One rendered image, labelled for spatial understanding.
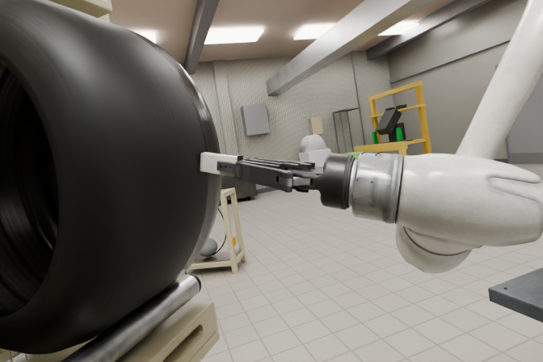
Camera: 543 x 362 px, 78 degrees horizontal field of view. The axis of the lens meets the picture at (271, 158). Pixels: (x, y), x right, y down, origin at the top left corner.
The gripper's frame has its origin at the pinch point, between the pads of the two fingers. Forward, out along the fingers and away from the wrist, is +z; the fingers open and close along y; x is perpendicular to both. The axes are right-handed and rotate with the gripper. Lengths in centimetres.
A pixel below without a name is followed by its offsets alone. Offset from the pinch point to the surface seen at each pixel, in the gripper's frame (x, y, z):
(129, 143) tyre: -3.4, 13.7, 5.4
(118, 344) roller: 26.3, 11.1, 8.9
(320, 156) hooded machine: 86, -823, 157
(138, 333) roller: 26.8, 7.3, 8.6
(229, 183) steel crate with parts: 157, -647, 329
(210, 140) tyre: -3.2, -3.6, 4.4
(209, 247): 129, -240, 139
